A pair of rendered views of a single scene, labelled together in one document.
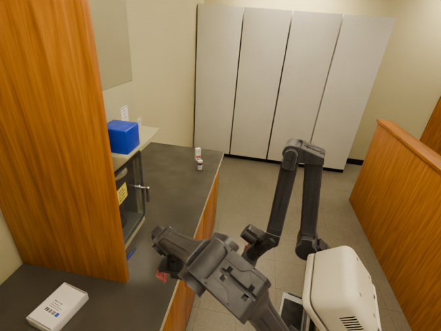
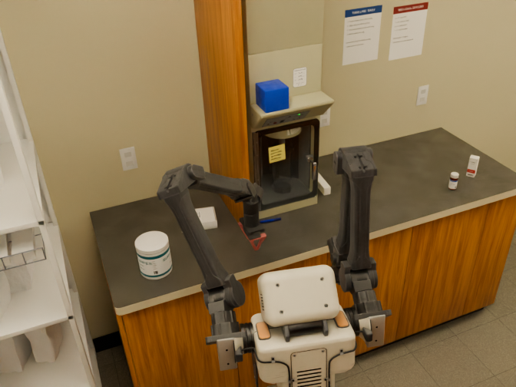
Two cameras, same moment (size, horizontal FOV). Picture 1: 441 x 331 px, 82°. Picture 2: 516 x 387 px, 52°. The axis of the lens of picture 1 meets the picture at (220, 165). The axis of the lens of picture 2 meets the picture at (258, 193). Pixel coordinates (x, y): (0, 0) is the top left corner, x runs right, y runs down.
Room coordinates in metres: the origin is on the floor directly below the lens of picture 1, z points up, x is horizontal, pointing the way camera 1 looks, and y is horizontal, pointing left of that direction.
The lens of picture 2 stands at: (-0.12, -1.30, 2.37)
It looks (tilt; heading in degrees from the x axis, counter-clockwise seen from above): 33 degrees down; 62
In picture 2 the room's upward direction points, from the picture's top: 2 degrees counter-clockwise
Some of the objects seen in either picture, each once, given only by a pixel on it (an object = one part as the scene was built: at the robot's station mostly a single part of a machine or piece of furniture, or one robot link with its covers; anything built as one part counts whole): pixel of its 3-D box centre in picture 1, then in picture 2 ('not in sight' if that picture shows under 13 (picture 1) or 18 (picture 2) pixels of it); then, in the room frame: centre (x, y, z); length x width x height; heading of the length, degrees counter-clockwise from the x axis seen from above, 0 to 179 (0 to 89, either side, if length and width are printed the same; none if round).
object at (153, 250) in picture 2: not in sight; (153, 255); (0.29, 0.36, 1.01); 0.13 x 0.13 x 0.15
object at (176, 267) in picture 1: (175, 261); (251, 219); (0.62, 0.13, 1.21); 0.10 x 0.07 x 0.07; 83
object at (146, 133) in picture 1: (133, 150); (292, 114); (0.95, 0.37, 1.46); 0.32 x 0.11 x 0.10; 173
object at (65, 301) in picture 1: (59, 307); (198, 219); (0.57, 0.56, 0.96); 0.16 x 0.12 x 0.04; 161
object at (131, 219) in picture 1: (128, 201); (287, 166); (0.96, 0.41, 1.19); 0.30 x 0.01 x 0.40; 173
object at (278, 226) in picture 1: (281, 198); (348, 210); (0.78, -0.23, 1.40); 0.11 x 0.06 x 0.43; 160
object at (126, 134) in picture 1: (120, 136); (272, 95); (0.86, 0.38, 1.55); 0.10 x 0.10 x 0.09; 83
